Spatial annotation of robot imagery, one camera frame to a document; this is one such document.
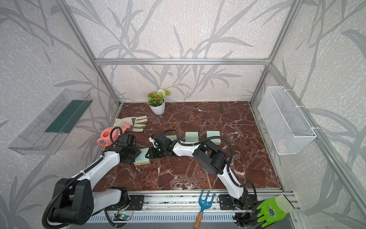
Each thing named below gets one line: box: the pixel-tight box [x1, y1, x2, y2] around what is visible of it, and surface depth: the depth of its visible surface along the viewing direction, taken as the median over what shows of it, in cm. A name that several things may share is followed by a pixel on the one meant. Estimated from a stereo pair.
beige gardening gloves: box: [112, 115, 149, 133], surface depth 110 cm
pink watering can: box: [97, 123, 131, 147], surface depth 89 cm
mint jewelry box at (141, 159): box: [134, 147, 151, 166], surface depth 87 cm
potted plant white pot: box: [146, 88, 172, 115], surface depth 107 cm
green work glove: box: [256, 194, 294, 228], surface depth 72 cm
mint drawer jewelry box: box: [184, 131, 199, 143], surface depth 98 cm
